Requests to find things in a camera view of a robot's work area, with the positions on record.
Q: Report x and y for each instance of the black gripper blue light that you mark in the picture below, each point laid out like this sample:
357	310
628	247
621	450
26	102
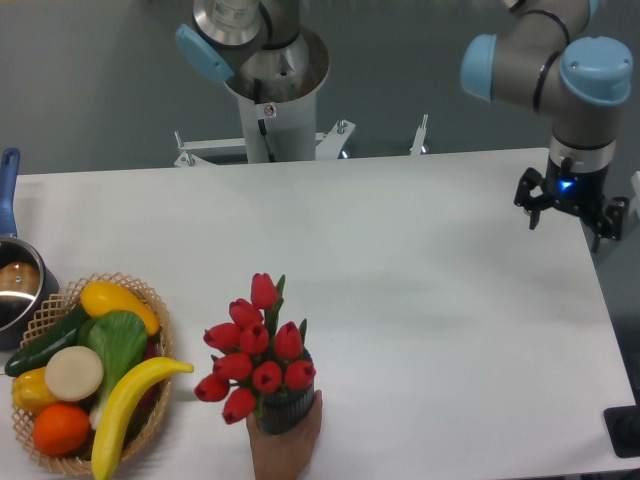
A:
578	194

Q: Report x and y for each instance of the red tulip bouquet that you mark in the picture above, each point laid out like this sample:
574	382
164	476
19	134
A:
252	336

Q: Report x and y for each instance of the dark grey ribbed vase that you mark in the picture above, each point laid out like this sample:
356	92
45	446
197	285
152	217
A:
283	392

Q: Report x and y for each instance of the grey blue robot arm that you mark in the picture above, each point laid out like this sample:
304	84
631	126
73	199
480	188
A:
545	64

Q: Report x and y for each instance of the bare human hand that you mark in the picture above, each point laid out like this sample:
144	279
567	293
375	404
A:
285	456

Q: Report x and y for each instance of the white object at right edge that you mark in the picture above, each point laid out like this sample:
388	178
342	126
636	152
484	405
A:
635	203

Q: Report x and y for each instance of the black device at table edge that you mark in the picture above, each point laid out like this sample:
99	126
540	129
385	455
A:
623	428

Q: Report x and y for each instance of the woven wicker basket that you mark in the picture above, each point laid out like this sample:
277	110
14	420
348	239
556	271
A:
145	421

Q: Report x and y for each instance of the green toy bok choy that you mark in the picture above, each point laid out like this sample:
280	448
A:
119	338

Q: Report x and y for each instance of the yellow toy squash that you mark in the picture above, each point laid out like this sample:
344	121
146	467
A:
101	297

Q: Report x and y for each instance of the yellow toy banana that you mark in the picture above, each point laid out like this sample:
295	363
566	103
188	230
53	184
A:
110	434

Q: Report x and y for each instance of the beige round toy disc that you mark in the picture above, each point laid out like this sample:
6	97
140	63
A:
74	373

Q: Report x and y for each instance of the dark green toy cucumber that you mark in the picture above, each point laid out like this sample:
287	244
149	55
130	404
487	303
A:
38	352

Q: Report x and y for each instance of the orange toy fruit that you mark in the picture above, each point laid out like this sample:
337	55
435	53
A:
60	429

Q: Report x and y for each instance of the yellow toy bell pepper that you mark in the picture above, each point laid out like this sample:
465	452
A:
31	393

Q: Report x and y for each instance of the white metal base frame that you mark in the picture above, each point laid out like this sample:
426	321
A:
215	147

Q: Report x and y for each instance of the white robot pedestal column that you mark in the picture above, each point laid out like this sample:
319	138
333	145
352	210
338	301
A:
276	93

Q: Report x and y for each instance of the blue handled steel saucepan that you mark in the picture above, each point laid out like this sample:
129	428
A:
26	281

